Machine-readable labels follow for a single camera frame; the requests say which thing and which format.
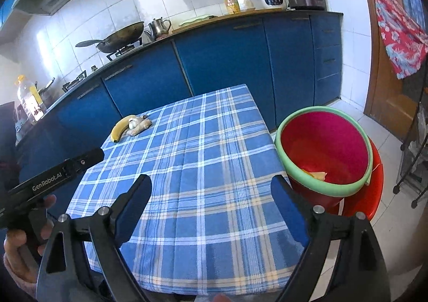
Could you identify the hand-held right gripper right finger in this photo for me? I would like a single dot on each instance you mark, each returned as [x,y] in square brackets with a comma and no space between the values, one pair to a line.
[289,215]

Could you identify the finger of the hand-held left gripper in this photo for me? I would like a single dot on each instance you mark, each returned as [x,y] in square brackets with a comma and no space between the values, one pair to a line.
[87,158]

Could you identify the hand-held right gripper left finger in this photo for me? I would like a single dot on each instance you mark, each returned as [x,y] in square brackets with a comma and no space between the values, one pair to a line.
[133,215]

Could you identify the pale fruit peel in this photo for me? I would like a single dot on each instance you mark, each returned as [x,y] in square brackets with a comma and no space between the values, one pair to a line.
[317,175]

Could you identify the red bucket with green rim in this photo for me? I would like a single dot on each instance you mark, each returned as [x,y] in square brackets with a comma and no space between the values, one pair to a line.
[321,141]

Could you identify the person's left hand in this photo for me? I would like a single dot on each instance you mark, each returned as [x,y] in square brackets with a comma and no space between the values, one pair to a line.
[16,255]

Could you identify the person's right hand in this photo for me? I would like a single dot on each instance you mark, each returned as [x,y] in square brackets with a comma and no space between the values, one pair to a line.
[220,298]

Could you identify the yellow banana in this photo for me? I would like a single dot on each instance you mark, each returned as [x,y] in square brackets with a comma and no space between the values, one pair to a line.
[120,128]

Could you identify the tan ginger root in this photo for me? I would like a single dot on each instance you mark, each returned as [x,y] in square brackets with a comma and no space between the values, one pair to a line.
[141,126]

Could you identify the small metal saucepan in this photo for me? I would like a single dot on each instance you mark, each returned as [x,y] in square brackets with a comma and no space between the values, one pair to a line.
[46,89]

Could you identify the blue plaid tablecloth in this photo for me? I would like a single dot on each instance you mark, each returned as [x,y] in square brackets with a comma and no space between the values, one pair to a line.
[200,171]

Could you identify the red plastic stool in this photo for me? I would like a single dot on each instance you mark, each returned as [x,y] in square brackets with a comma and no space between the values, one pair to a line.
[374,188]

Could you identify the clear oil bottle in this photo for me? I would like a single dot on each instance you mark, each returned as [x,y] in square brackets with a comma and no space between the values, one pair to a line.
[25,88]

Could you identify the black gas stove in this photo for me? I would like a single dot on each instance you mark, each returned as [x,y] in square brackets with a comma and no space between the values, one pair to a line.
[117,54]

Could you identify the black wok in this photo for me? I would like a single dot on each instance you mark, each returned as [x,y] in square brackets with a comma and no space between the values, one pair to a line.
[123,34]

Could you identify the metal teapot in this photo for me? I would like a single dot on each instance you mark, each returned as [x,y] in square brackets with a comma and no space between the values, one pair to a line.
[159,28]

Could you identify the wooden door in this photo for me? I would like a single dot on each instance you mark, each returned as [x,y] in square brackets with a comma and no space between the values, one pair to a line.
[381,94]

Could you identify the blue kitchen base cabinets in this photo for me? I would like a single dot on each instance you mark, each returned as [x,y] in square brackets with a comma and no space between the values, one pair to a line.
[220,58]

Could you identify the pale green cloth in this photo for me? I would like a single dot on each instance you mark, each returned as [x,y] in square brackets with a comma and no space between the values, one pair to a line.
[195,20]

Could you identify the yellow tin can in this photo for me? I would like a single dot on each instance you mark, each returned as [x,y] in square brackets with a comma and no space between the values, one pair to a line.
[231,6]

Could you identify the red floral cloth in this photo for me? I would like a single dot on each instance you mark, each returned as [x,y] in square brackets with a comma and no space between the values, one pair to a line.
[398,34]

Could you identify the white bowl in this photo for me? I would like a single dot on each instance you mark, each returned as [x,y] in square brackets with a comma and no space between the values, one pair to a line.
[245,4]

